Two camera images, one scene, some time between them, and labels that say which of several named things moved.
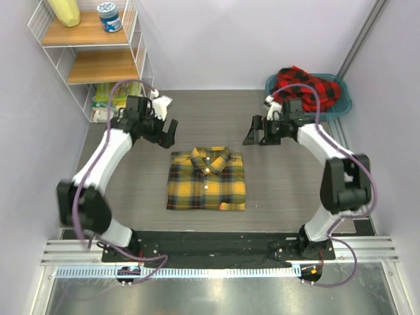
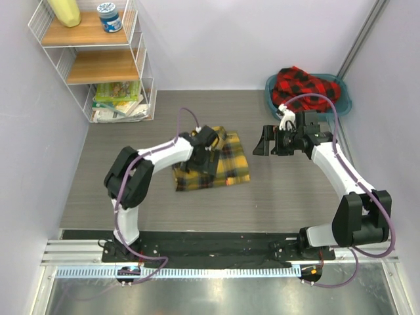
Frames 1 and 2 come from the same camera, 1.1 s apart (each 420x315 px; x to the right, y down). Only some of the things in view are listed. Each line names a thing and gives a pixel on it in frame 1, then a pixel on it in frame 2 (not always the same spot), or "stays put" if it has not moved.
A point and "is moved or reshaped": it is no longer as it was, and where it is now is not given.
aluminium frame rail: x=376 y=10 stays put
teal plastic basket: x=342 y=104 stays put
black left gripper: x=167 y=140 -> x=208 y=167
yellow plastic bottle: x=67 y=11 stays put
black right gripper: x=259 y=123 -> x=270 y=134
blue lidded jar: x=110 y=20 stays put
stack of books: x=100 y=102 stays put
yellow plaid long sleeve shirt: x=207 y=178 is moved or reshaped
